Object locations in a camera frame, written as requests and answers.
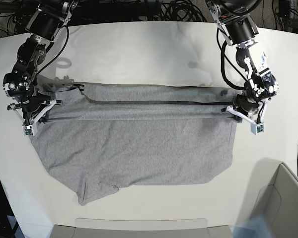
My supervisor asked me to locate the grey box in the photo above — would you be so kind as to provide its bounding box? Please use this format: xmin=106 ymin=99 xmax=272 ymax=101
xmin=50 ymin=218 xmax=233 ymax=238
xmin=251 ymin=163 xmax=298 ymax=238

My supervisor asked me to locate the grey box at right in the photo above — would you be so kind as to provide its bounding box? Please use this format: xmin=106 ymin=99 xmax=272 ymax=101
xmin=251 ymin=163 xmax=298 ymax=238

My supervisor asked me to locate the right gripper body with white bracket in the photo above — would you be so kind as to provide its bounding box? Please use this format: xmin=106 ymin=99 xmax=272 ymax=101
xmin=2 ymin=73 xmax=62 ymax=136

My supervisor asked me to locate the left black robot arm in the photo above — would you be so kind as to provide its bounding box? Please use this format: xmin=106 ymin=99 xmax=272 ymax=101
xmin=206 ymin=0 xmax=279 ymax=135

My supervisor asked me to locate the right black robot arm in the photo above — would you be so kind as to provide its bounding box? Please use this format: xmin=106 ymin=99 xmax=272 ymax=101
xmin=2 ymin=0 xmax=78 ymax=136

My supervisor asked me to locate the grey box at bottom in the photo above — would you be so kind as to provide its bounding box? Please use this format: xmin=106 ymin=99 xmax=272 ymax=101
xmin=50 ymin=218 xmax=233 ymax=238

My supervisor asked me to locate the left gripper body with white bracket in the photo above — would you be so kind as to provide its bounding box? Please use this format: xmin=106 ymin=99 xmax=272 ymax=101
xmin=221 ymin=71 xmax=279 ymax=135

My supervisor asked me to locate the grey T-shirt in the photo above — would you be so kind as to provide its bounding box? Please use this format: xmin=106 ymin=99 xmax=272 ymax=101
xmin=30 ymin=83 xmax=237 ymax=205

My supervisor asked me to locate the blue cloth at bottom right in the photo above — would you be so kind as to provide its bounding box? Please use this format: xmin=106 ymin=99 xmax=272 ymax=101
xmin=232 ymin=216 xmax=271 ymax=238

